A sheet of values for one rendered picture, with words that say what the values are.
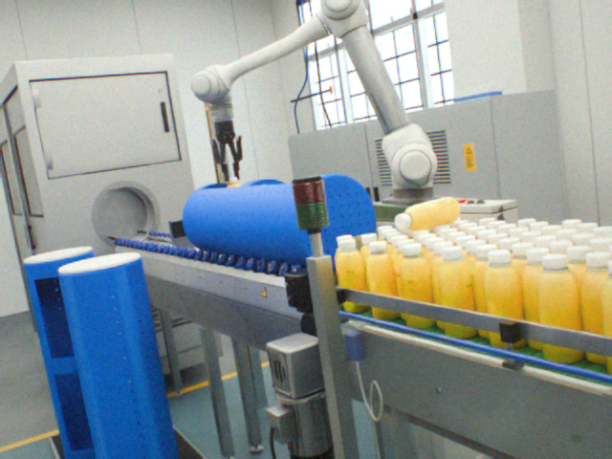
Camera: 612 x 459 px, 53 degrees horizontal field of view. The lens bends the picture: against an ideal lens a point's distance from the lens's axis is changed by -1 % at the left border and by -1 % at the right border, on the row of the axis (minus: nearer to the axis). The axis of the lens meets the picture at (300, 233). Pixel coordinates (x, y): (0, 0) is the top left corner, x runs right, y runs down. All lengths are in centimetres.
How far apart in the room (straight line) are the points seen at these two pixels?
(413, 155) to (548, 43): 267
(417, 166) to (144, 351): 112
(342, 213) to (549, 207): 201
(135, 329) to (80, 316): 18
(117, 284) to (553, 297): 146
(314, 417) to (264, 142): 609
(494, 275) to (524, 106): 241
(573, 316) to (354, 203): 89
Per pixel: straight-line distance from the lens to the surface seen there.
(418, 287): 134
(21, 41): 687
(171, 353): 374
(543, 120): 363
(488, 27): 465
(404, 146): 214
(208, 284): 241
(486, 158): 337
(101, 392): 225
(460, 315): 120
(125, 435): 229
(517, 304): 119
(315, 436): 157
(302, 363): 149
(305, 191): 119
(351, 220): 182
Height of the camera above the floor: 131
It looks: 7 degrees down
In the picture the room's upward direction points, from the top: 8 degrees counter-clockwise
